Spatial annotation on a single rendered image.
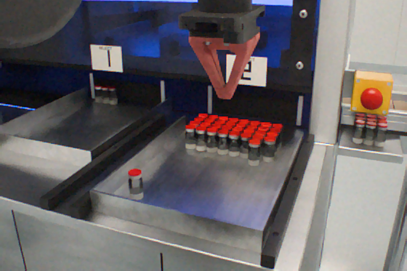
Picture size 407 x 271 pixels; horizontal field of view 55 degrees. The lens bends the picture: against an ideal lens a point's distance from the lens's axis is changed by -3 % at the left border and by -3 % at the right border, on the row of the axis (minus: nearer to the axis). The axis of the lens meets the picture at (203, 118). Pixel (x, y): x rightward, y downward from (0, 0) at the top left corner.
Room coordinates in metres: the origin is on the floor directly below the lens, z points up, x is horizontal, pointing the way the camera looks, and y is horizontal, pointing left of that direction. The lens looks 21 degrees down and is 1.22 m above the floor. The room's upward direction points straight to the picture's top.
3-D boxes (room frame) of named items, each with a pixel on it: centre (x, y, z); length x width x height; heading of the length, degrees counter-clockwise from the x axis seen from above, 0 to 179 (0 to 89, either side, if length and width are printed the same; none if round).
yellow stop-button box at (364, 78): (0.74, -0.33, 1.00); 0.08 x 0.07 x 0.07; 159
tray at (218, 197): (0.62, -0.02, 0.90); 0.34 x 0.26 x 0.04; 158
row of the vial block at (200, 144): (0.70, -0.05, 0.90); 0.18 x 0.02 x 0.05; 68
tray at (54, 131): (0.84, 0.26, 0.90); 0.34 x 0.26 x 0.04; 159
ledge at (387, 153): (0.78, -0.36, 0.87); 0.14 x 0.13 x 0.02; 159
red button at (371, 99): (0.70, -0.32, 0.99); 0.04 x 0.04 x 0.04; 69
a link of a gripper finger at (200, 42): (0.45, -0.03, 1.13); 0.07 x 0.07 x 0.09; 68
